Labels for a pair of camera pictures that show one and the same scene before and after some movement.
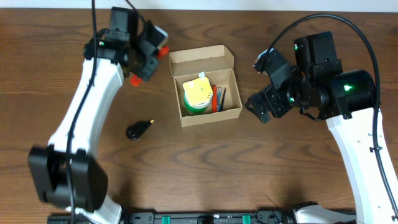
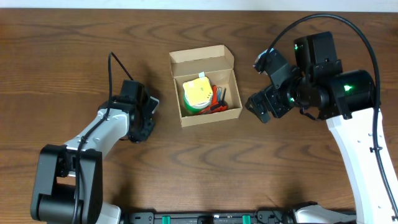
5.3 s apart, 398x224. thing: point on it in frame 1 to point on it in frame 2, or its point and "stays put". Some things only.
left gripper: x=145 y=73 to x=145 y=131
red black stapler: x=214 y=99 stays put
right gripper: x=259 y=107 stays put
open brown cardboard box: x=217 y=63 stays put
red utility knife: x=136 y=81 to x=213 y=109
